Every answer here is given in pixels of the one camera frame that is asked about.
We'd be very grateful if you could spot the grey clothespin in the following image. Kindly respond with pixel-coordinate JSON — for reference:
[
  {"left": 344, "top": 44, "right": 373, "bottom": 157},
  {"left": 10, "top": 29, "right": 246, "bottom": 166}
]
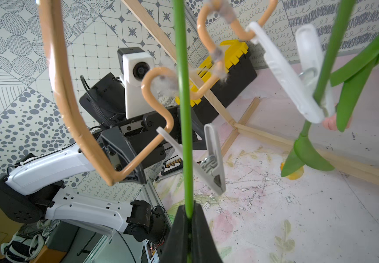
[{"left": 156, "top": 123, "right": 227, "bottom": 197}]

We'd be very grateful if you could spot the yellow black toolbox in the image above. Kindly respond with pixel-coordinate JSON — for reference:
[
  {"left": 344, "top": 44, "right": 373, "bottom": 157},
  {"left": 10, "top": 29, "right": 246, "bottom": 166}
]
[{"left": 175, "top": 39, "right": 258, "bottom": 126}]

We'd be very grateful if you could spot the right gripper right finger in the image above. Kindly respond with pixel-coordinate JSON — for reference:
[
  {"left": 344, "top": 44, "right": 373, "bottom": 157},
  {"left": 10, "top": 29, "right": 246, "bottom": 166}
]
[{"left": 191, "top": 202, "right": 222, "bottom": 263}]

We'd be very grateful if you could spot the wooden clothes rack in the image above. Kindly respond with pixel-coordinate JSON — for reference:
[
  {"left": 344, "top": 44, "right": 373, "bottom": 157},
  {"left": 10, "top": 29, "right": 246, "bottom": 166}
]
[{"left": 123, "top": 1, "right": 379, "bottom": 186}]

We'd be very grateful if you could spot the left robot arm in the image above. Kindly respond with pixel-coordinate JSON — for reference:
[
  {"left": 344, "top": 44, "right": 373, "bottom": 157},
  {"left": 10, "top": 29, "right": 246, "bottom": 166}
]
[{"left": 0, "top": 105, "right": 180, "bottom": 244}]

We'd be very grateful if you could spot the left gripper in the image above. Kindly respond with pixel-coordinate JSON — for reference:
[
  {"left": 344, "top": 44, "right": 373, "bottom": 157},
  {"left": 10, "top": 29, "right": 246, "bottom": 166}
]
[{"left": 96, "top": 105, "right": 207, "bottom": 185}]

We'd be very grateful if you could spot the wooden wavy clothes hanger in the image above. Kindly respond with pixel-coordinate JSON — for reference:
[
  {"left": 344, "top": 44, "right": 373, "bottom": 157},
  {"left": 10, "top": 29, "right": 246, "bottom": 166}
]
[{"left": 36, "top": 0, "right": 279, "bottom": 187}]

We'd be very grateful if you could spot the floral table mat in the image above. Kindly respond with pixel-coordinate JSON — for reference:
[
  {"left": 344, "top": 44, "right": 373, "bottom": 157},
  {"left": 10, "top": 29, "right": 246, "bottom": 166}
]
[{"left": 153, "top": 45, "right": 379, "bottom": 263}]

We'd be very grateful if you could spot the white clothespin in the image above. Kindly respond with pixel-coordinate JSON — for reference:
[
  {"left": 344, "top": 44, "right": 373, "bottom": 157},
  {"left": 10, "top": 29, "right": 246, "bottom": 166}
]
[{"left": 247, "top": 22, "right": 335, "bottom": 124}]

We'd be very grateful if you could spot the pink tulip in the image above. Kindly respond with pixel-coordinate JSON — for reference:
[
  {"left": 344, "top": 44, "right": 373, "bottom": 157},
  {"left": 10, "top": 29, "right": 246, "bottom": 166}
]
[{"left": 322, "top": 114, "right": 338, "bottom": 130}]

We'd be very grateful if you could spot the blue tulip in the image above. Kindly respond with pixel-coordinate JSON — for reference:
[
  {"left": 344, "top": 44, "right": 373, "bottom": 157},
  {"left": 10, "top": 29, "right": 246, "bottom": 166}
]
[{"left": 171, "top": 0, "right": 195, "bottom": 263}]

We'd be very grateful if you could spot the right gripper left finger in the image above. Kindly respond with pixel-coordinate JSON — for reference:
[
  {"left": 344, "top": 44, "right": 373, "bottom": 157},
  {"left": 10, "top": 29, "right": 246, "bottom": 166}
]
[{"left": 160, "top": 205, "right": 190, "bottom": 263}]

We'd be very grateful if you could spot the yellow tulip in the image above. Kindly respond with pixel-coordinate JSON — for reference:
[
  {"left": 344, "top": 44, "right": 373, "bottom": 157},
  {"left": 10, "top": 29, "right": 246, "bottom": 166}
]
[{"left": 279, "top": 0, "right": 379, "bottom": 181}]

